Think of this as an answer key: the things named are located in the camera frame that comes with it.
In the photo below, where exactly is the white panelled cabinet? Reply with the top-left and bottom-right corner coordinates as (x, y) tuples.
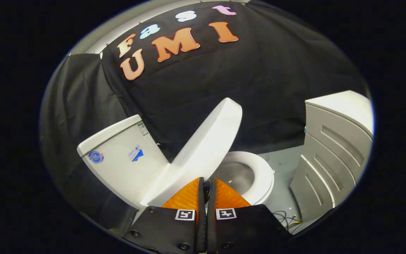
(289, 90), (375, 223)

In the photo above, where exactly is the white toilet lid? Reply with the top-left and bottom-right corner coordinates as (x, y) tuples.
(141, 98), (243, 208)

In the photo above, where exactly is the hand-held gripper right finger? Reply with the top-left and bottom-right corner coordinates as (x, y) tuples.
(207, 177), (291, 254)

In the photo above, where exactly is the white toilet seat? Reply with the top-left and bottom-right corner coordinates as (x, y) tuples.
(210, 151), (275, 206)

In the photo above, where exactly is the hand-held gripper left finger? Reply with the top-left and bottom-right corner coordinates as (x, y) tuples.
(123, 176), (207, 254)

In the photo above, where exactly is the white toilet body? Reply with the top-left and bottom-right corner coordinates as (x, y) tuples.
(77, 114), (276, 226)

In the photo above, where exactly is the black backdrop cloth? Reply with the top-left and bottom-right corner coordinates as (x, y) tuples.
(40, 0), (369, 230)

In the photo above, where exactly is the black cable tangle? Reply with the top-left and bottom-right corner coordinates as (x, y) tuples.
(273, 211), (304, 233)

